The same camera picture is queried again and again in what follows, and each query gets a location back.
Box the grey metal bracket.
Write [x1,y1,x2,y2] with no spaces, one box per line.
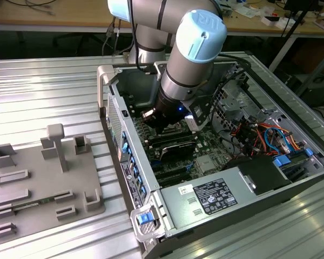
[144,60,168,81]

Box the graphics card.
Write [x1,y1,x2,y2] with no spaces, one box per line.
[158,141,198,164]

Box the blue disk carrier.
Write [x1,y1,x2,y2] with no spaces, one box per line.
[274,147,314,168]

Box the black expansion slot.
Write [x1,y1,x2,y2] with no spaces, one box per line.
[156,172,192,187]
[153,165,190,178]

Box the orange wire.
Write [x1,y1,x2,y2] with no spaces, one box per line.
[255,121,306,152]

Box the wooden desk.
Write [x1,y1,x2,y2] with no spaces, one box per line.
[0,0,324,71]

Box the green motherboard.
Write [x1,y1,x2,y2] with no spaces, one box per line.
[124,93,234,189]

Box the silver power supply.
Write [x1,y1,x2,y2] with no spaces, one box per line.
[159,166,260,230]

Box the silver chipset heatsink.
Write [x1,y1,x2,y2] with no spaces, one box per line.
[195,155,216,174]

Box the small white box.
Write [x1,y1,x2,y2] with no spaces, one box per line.
[263,16,289,29]

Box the metal drive cage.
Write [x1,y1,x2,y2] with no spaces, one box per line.
[208,82,263,133]

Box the black plastic drive cover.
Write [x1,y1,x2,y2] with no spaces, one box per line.
[221,155,293,196]

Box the black camera cable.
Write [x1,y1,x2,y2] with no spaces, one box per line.
[204,53,253,115]

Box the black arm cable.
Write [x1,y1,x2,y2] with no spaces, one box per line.
[101,15,133,57]

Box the grey PC case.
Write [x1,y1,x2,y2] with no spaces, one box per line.
[96,58,324,259]

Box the blue case latch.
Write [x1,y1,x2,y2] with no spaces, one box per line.
[137,213,154,225]

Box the green RAM stick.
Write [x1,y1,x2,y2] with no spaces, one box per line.
[12,196,56,213]

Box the grey case handle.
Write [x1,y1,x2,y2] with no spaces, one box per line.
[96,65,117,109]
[130,204,166,243]

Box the blue wire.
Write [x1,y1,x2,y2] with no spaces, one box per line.
[264,126,292,154]

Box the grey parts rack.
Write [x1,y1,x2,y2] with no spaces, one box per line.
[0,123,106,248]

